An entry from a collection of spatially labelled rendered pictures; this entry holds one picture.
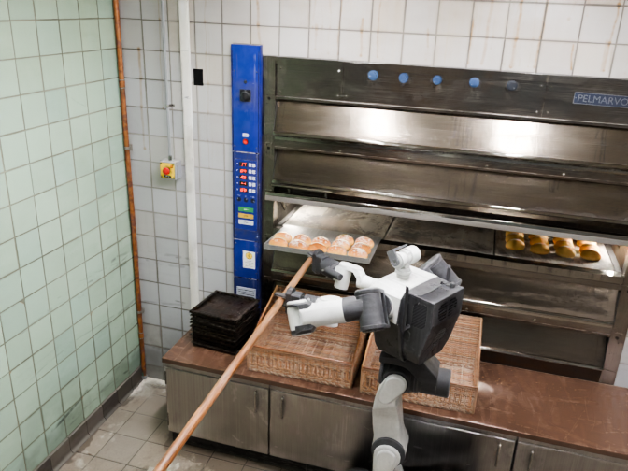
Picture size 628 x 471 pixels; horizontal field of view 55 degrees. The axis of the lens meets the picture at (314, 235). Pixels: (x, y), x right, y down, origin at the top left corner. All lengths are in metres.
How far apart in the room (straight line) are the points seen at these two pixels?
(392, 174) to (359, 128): 0.29
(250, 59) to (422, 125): 0.92
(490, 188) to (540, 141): 0.32
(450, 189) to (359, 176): 0.47
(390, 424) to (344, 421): 0.57
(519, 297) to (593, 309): 0.36
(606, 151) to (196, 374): 2.28
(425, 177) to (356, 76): 0.61
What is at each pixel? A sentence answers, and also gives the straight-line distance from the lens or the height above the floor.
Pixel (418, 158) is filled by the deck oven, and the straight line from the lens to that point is 3.09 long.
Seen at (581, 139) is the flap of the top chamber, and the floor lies 1.82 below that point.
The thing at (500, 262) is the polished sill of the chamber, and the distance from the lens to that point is 3.23.
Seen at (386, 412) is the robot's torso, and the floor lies 0.83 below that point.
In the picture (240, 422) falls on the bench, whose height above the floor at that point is 0.27.
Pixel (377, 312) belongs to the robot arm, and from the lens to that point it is 2.16.
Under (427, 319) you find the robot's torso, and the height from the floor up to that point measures 1.33.
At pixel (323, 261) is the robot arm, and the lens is 2.87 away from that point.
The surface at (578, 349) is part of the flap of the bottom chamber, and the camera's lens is 3.46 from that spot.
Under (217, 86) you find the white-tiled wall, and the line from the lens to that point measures 3.33.
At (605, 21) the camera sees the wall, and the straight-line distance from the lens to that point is 3.02.
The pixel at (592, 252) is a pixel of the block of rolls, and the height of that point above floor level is 1.22.
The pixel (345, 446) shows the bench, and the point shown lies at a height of 0.28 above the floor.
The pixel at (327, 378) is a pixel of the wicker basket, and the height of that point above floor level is 0.62.
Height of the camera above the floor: 2.38
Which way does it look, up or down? 21 degrees down
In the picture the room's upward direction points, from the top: 2 degrees clockwise
